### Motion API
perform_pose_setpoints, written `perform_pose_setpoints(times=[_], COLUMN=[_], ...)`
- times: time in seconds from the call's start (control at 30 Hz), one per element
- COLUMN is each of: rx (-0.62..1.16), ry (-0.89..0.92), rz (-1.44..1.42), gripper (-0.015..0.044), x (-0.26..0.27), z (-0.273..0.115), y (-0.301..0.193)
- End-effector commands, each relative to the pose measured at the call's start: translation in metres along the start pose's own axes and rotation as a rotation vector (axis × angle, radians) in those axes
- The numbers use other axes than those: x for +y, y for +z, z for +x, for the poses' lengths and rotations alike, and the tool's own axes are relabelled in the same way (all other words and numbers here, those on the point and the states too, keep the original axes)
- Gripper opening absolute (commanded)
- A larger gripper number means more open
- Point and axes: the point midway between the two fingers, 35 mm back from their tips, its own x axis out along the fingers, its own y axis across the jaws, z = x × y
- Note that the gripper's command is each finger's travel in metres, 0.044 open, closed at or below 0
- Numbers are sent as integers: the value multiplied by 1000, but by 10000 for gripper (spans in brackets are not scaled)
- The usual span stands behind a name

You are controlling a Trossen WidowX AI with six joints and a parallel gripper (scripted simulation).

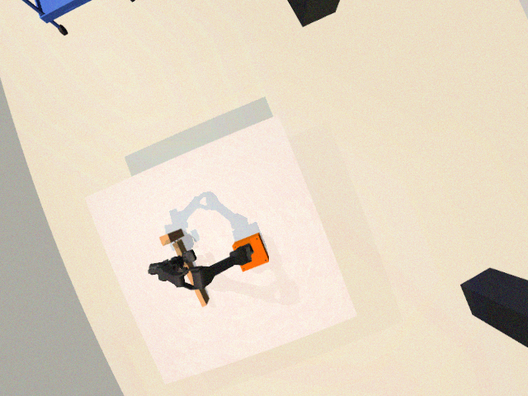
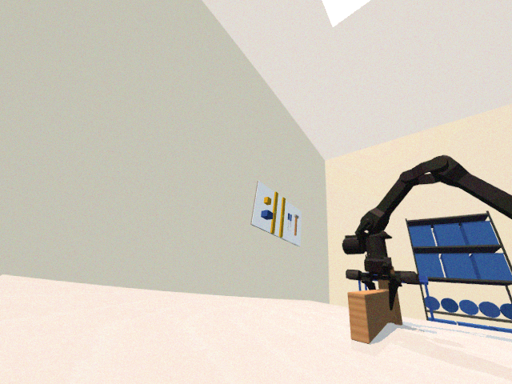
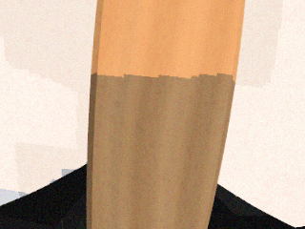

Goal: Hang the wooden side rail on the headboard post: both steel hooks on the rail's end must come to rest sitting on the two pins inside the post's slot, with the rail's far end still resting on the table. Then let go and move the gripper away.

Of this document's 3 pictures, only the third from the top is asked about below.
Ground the light wooden board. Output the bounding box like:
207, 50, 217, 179
87, 0, 245, 229

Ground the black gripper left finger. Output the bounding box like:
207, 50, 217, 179
0, 163, 88, 229

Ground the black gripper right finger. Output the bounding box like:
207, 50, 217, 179
209, 183, 305, 229

